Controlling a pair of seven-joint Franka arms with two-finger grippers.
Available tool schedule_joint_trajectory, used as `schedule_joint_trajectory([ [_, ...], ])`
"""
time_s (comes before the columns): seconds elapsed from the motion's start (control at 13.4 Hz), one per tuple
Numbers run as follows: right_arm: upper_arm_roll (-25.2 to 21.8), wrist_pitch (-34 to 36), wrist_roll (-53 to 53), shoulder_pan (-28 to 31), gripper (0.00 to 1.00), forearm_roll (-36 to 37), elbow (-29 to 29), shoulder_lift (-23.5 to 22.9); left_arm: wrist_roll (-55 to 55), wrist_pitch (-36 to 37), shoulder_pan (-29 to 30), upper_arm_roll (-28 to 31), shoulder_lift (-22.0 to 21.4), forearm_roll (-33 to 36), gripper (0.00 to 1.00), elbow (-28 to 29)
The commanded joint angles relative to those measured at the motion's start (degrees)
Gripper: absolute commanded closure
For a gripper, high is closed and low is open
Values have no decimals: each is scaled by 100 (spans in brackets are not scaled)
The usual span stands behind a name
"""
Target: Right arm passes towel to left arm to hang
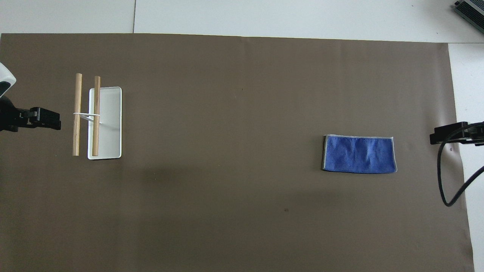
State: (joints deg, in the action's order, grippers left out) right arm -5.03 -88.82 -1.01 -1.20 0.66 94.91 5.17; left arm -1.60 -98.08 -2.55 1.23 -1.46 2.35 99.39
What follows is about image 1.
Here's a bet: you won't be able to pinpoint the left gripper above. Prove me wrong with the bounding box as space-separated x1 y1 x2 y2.
0 96 19 133

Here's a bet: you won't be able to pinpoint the black cable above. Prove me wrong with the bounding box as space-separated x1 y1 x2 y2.
437 123 484 207

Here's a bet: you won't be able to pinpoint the blue towel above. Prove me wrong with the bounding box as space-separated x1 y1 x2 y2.
322 134 398 175

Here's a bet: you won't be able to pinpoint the white towel rack wooden bars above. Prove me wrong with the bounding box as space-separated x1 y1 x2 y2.
72 73 123 160

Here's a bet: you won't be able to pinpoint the grey device corner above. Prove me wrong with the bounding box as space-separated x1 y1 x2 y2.
454 0 484 24

